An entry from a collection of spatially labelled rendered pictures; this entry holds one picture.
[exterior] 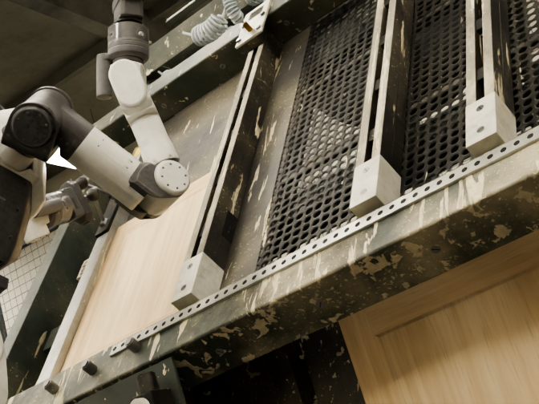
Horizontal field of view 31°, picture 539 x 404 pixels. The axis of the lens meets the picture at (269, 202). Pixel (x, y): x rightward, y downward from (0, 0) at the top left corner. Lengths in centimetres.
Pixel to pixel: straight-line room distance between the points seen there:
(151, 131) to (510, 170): 79
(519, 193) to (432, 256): 20
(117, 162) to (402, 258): 61
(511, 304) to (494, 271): 7
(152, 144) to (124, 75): 16
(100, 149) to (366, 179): 53
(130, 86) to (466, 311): 82
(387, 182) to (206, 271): 47
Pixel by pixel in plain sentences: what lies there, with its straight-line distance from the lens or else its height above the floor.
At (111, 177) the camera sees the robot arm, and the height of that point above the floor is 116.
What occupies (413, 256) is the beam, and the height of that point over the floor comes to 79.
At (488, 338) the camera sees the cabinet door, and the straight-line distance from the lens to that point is 190.
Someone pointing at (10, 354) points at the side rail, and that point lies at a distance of 267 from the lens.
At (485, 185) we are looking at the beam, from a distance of 165.
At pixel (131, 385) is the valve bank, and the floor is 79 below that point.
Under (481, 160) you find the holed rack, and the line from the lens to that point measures 170.
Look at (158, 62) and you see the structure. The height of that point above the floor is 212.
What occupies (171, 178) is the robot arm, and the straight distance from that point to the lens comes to 198.
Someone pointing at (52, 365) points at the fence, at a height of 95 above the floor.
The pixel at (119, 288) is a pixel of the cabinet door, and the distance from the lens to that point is 247.
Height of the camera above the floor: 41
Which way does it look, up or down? 19 degrees up
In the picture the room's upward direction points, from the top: 18 degrees counter-clockwise
